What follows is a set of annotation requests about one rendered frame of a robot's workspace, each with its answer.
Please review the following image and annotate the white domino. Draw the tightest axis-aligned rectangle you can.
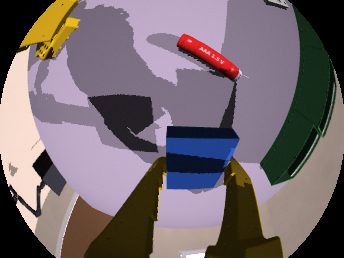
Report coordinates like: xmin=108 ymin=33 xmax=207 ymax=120
xmin=263 ymin=0 xmax=289 ymax=8

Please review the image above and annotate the red aaa battery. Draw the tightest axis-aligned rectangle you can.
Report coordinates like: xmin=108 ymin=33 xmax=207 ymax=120
xmin=176 ymin=34 xmax=242 ymax=82

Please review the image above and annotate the green bin rack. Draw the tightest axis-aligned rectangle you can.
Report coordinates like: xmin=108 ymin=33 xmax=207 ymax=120
xmin=260 ymin=4 xmax=337 ymax=186

